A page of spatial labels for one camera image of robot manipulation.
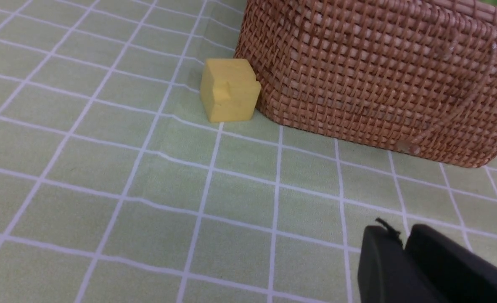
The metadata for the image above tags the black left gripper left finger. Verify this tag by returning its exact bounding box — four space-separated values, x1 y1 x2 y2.
357 218 442 303

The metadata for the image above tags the green checkered tablecloth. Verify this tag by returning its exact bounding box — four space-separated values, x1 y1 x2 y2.
0 0 497 303

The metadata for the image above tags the yellow foam cube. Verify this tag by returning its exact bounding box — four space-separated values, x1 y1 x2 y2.
200 58 262 123

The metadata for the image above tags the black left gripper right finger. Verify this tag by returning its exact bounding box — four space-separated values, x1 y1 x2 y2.
405 224 497 303

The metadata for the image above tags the woven rattan basket green lining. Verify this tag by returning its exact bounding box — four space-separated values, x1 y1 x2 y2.
235 0 497 167

